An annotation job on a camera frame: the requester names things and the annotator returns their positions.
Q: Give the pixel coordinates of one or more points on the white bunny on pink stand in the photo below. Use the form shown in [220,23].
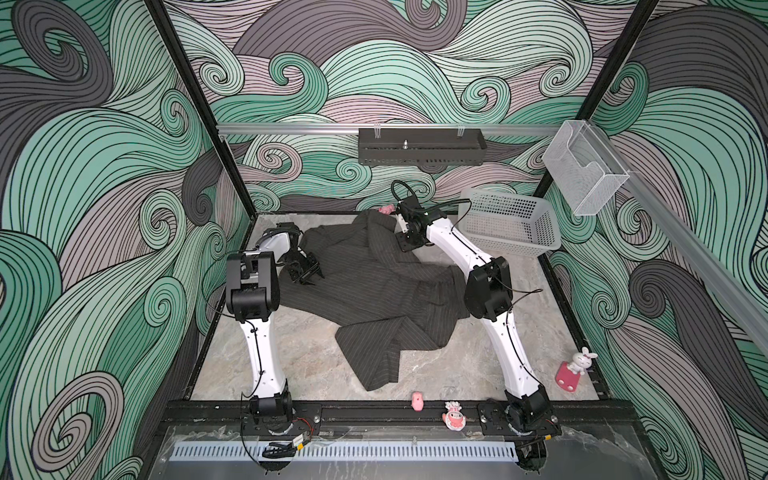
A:
[570,372]

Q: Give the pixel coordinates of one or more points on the white slotted cable duct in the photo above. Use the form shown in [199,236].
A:
[458,451]

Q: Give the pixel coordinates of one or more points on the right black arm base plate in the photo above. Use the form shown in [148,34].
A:
[504,419]

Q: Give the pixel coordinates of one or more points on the clear plastic wall holder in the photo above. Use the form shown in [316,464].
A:
[585,166]

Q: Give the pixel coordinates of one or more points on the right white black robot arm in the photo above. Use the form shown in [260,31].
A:
[488,296]

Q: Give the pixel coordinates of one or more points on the aluminium rail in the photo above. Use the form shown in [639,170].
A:
[283,128]
[724,241]

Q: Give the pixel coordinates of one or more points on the small pink pig toy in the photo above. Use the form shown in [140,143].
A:
[387,209]

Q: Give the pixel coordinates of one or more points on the pink white doll figure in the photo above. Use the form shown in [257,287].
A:
[453,418]

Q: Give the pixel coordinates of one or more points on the small pink front toy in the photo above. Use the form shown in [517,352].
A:
[417,401]

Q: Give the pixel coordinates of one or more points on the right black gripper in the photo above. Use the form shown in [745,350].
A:
[403,244]

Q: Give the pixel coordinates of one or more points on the dark grey striped shirt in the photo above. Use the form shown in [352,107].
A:
[383,300]

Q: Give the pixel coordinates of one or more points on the aluminium right rail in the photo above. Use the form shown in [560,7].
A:
[724,241]

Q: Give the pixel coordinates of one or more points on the black perforated wall shelf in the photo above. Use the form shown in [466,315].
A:
[413,147]

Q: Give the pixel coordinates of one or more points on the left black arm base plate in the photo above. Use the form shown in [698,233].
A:
[305,417]

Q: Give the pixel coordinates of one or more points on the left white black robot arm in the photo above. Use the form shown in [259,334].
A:
[252,296]

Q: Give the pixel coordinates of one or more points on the white plastic mesh basket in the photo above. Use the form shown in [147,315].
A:
[509,224]

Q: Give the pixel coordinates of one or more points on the aluminium rear rail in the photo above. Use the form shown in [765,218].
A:
[283,128]

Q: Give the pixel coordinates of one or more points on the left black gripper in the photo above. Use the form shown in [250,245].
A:
[312,267]

